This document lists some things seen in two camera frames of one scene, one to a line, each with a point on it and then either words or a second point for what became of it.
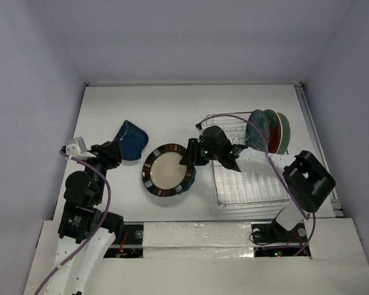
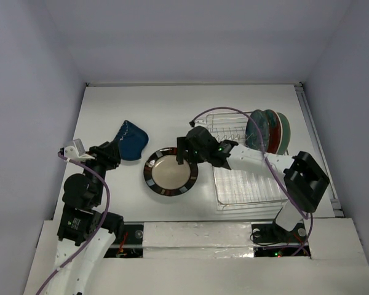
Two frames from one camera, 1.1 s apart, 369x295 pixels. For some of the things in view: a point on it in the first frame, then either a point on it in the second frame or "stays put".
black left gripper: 109,152 stays put
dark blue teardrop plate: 133,140 stays put
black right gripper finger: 191,157 to 181,143
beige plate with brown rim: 163,174 stays put
